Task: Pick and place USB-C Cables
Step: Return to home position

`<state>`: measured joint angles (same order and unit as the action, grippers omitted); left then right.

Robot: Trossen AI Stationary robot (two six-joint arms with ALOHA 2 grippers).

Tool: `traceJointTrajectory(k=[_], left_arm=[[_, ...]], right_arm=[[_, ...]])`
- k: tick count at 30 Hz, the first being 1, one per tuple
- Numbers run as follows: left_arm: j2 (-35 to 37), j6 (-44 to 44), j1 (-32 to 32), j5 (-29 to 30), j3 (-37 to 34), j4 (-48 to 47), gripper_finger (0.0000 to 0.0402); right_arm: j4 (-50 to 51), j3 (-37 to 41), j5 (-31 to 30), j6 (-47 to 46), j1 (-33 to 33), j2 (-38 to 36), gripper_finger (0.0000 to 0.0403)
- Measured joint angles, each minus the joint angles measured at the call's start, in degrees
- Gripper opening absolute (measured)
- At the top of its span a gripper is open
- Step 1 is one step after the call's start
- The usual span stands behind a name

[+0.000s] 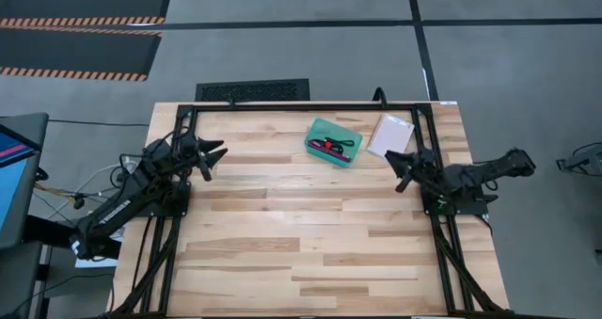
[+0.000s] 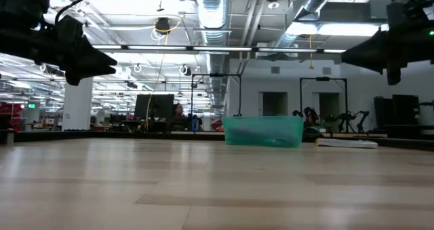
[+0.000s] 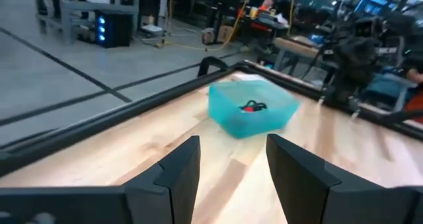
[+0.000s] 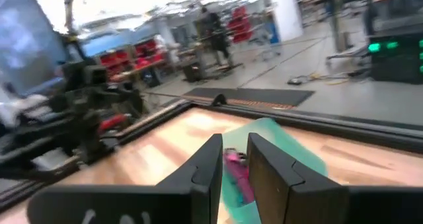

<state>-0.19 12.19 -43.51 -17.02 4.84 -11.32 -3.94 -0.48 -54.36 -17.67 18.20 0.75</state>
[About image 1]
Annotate white cable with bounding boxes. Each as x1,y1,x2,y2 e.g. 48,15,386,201
44,161,140,221

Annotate teal plastic container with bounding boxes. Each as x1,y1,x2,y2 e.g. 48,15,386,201
303,117,364,168

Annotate black floor vent grate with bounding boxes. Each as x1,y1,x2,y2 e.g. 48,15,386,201
195,77,311,103

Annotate grey metal stand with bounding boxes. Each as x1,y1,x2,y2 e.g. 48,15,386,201
555,141,602,186

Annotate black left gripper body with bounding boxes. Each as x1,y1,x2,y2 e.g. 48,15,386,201
174,130,212,170

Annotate maroon braided USB-C cable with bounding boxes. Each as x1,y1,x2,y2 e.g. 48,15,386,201
307,140,353,164

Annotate white paper sheet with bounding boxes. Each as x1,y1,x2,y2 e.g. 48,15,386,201
74,224,126,269

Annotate black hazard-striped floor mat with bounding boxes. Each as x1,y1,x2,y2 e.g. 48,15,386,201
0,25,164,83
0,0,174,28

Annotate black aluminium table frame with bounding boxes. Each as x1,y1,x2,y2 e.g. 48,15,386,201
110,101,509,319

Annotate thin black USB-C cable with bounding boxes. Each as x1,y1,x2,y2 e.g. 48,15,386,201
328,136,356,150

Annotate computer monitor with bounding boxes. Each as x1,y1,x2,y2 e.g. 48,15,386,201
0,123,41,250

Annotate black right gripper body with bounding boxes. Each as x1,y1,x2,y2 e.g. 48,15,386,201
404,149,442,189

